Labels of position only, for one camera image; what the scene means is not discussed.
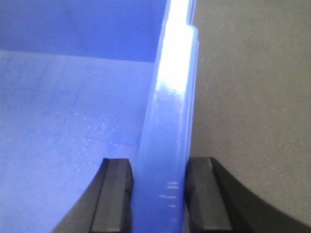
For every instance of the large blue plastic bin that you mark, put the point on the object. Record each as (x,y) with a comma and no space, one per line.
(85,80)

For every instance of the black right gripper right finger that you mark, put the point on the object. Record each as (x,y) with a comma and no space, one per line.
(218,203)

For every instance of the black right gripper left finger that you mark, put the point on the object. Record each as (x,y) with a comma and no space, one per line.
(105,206)

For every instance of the dark grey conveyor belt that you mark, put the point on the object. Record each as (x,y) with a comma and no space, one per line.
(253,96)

